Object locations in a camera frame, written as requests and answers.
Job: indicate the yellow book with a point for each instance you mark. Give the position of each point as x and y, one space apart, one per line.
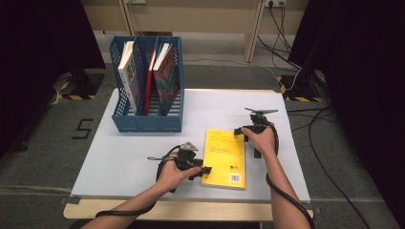
223 165

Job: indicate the white picture-grid book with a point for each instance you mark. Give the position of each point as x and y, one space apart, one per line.
129 73

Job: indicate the teal illustrated book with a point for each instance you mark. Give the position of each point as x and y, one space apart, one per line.
167 79

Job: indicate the person's left hand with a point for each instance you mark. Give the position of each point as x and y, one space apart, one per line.
170 178

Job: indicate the wooden table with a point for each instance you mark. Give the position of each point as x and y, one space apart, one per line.
207 211

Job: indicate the beige wooden desk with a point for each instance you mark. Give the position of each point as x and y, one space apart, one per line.
197 17

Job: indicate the black curtain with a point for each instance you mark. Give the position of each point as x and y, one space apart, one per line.
366 63
38 47

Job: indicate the white table board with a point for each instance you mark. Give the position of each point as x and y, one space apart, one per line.
216 105

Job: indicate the blue file rack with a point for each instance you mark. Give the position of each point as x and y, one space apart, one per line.
127 122

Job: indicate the white wall socket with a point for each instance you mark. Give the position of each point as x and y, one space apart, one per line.
275 2
136 1

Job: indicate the person's right hand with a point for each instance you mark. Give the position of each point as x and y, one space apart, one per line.
264 141

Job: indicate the black stand base striped tape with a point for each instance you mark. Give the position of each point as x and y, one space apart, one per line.
73 90
293 92

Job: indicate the red book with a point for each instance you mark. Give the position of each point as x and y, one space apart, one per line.
149 86

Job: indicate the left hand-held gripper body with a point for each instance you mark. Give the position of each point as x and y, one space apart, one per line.
185 157

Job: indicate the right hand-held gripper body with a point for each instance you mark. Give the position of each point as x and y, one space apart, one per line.
258 122

